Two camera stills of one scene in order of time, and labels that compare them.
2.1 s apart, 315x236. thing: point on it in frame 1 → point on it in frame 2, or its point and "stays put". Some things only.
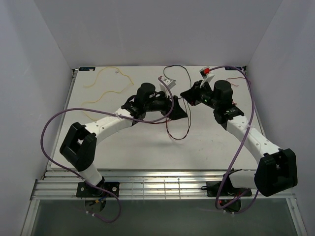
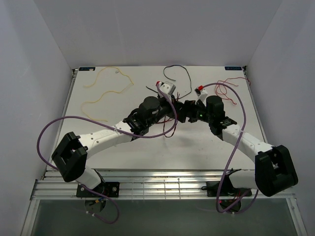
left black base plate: [84, 189] stays put
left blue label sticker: [86, 68] stays put
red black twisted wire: [166, 121] → [177, 98]
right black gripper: [191, 96] → [191, 106]
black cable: [179, 65] stays put
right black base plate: [213, 188] stays put
